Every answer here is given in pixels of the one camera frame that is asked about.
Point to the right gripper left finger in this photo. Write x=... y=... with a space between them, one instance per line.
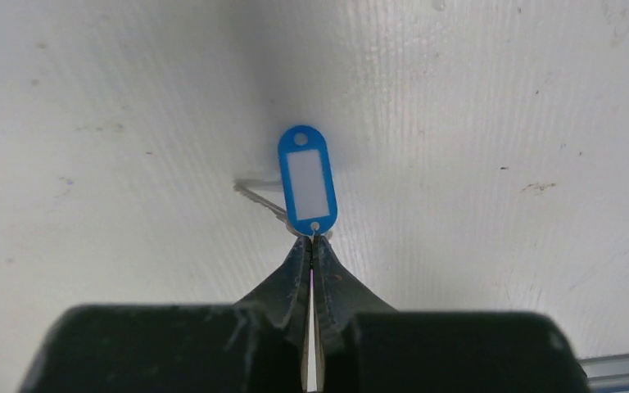
x=257 y=344

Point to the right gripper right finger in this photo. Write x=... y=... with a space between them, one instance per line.
x=365 y=345

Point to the blue tag key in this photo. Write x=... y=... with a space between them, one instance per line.
x=306 y=180

